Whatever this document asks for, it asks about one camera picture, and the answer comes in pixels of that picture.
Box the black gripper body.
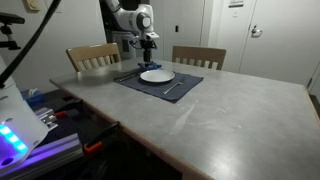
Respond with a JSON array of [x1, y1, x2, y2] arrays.
[[141, 39, 156, 54]]

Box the blue cloth towel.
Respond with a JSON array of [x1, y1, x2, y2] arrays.
[[137, 60, 163, 72]]

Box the white robot base blue lights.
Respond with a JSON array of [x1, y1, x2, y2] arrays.
[[0, 54, 50, 177]]

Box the white round plate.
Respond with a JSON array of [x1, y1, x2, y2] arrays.
[[139, 68, 176, 84]]

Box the silver metal fork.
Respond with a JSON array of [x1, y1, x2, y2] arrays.
[[118, 72, 140, 83]]

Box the white kitchen appliance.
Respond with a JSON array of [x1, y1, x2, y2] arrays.
[[111, 31, 137, 62]]

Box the silver metal table knife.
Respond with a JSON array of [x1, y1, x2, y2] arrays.
[[162, 81, 185, 95]]

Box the dark blue fabric placemat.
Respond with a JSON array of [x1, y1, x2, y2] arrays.
[[112, 66, 205, 104]]

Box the wooden slat-back chair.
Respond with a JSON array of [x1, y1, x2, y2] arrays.
[[65, 42, 122, 73], [171, 45, 228, 71]]

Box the silver aluminium blocks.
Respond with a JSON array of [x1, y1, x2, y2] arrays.
[[33, 106, 59, 134]]

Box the blue tissue box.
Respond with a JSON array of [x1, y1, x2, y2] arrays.
[[20, 87, 47, 108]]

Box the wall sign with dark band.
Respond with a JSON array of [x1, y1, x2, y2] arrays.
[[228, 0, 245, 9]]

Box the black bar clamp orange handle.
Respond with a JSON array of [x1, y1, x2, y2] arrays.
[[82, 120, 122, 155], [52, 99, 84, 120]]

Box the silver lever door handle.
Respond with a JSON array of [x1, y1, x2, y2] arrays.
[[250, 24, 264, 38]]

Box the thick black cable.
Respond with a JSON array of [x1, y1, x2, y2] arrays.
[[0, 0, 63, 88]]

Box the beige wall thermostat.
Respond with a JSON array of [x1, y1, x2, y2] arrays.
[[22, 0, 41, 13]]

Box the aluminium extrusion rail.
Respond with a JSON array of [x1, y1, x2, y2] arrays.
[[0, 132, 84, 180]]

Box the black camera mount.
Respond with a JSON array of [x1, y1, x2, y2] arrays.
[[0, 23, 22, 51]]

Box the black stereo camera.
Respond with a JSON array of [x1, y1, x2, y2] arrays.
[[0, 12, 26, 25]]

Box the white door with lever handle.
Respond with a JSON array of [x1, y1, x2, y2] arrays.
[[239, 0, 320, 87]]

